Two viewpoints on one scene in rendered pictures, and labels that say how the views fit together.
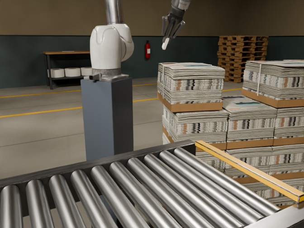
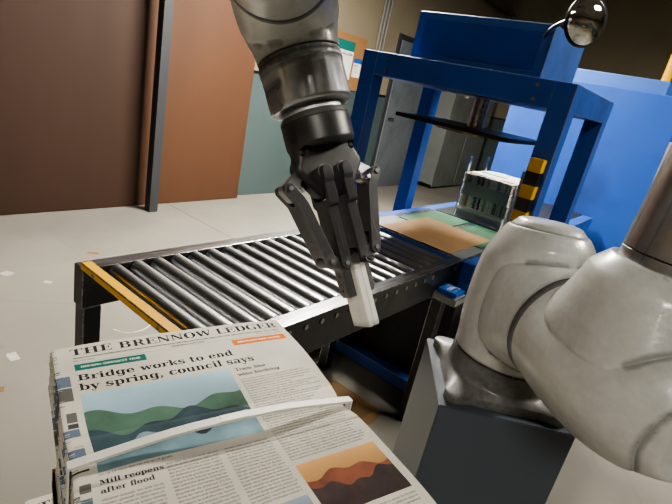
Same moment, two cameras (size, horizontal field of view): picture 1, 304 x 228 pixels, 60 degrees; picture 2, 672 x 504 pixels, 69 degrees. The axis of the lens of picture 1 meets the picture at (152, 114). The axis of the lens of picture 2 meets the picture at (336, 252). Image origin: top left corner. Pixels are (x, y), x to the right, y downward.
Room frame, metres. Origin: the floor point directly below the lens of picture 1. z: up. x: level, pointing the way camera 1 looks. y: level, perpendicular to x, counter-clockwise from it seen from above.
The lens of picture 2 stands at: (1.92, -0.32, 1.40)
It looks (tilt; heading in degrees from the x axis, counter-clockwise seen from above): 19 degrees down; 154
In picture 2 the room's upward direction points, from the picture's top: 12 degrees clockwise
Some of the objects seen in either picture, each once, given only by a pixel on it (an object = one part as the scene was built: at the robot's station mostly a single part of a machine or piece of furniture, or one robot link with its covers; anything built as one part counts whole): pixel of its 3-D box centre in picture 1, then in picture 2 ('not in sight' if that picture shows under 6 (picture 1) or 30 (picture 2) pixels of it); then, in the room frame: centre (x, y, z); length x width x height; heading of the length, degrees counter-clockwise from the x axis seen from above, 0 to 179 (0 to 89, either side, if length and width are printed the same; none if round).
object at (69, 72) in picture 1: (81, 64); not in sight; (7.15, 1.90, 0.55); 1.80 x 0.70 x 1.10; 118
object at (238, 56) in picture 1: (241, 58); not in sight; (8.10, -2.70, 0.65); 1.26 x 0.86 x 1.30; 122
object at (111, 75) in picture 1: (104, 73); (495, 359); (1.41, 0.25, 1.03); 0.22 x 0.18 x 0.06; 153
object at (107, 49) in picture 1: (106, 46); (530, 291); (1.44, 0.24, 1.17); 0.18 x 0.16 x 0.22; 167
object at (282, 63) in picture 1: (284, 63); not in sight; (1.62, -0.80, 1.06); 0.37 x 0.29 x 0.01; 12
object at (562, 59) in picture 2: not in sight; (496, 52); (0.00, 1.20, 1.65); 0.60 x 0.45 x 0.20; 28
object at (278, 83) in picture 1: (279, 82); not in sight; (1.64, -0.80, 0.95); 0.38 x 0.29 x 0.23; 12
